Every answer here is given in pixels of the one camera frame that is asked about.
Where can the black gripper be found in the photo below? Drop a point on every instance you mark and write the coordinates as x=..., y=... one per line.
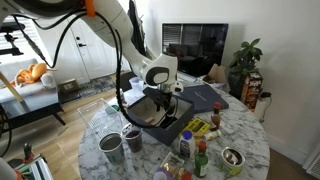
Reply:
x=158, y=96

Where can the black purse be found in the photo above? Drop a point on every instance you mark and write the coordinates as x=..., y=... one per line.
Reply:
x=168, y=123

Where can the dark blue cardboard box base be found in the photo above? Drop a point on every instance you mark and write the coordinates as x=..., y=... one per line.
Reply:
x=166, y=136

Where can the green round lid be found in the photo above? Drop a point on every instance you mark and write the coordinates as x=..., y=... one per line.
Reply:
x=115, y=108

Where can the open brown cardboard box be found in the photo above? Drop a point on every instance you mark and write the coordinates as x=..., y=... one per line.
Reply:
x=216, y=75

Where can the orange Jenga box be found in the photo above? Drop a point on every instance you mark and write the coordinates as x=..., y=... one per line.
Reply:
x=251, y=90

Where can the brown box with outlet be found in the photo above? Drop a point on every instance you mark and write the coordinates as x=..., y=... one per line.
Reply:
x=68, y=86

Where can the small tan block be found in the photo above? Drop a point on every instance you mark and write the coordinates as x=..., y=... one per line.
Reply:
x=150, y=119

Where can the translucent plastic cup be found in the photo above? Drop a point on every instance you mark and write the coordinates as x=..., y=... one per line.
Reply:
x=136, y=86

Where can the yellow packet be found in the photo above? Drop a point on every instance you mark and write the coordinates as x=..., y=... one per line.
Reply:
x=198, y=126

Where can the white pill bottle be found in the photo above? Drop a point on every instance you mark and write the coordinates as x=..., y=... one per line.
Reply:
x=122, y=96

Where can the clear cup of coffee beans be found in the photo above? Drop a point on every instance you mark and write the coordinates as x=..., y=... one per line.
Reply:
x=133, y=140

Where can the white bottle blue cap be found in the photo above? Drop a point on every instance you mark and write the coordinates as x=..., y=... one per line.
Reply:
x=186, y=146

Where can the red cap hot sauce bottle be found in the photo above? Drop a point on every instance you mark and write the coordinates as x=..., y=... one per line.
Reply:
x=215, y=118

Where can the small white bottle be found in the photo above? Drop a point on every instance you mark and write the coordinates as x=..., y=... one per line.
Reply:
x=212, y=135

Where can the round pale plastic container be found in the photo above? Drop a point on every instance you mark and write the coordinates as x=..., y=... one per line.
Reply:
x=161, y=174

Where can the green glass bottle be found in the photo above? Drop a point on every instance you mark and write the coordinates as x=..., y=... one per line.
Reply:
x=201, y=163

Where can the metal can blue label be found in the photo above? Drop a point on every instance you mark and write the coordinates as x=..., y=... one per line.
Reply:
x=111, y=150

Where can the flat screen television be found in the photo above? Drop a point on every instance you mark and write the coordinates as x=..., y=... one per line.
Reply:
x=196, y=50

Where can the orange red snack packet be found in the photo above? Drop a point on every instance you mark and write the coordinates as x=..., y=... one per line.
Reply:
x=183, y=174

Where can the dark patterned rug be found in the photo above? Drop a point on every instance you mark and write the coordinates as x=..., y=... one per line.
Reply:
x=93, y=87

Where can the dark hanging coat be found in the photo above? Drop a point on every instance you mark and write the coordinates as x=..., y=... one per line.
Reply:
x=136, y=30

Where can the potted green plant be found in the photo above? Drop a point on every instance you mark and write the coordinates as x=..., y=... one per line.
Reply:
x=245, y=63

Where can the small white appliance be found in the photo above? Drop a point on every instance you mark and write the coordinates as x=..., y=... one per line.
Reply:
x=262, y=108

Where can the black low table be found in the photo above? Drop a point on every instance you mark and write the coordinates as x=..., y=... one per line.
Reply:
x=30, y=113

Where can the orange stuffed toy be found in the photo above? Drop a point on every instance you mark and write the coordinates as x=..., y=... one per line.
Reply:
x=28, y=75

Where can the red black clamp tool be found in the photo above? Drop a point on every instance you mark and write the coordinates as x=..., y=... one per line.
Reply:
x=33, y=166

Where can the grey couch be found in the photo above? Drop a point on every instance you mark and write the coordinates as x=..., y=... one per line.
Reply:
x=20, y=93

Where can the wooden pole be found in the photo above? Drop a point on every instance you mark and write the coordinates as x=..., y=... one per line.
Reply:
x=11, y=87

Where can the white window blinds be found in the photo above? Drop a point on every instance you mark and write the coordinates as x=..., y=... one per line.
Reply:
x=30, y=33

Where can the wall heater grille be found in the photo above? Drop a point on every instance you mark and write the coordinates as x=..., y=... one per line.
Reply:
x=313, y=166

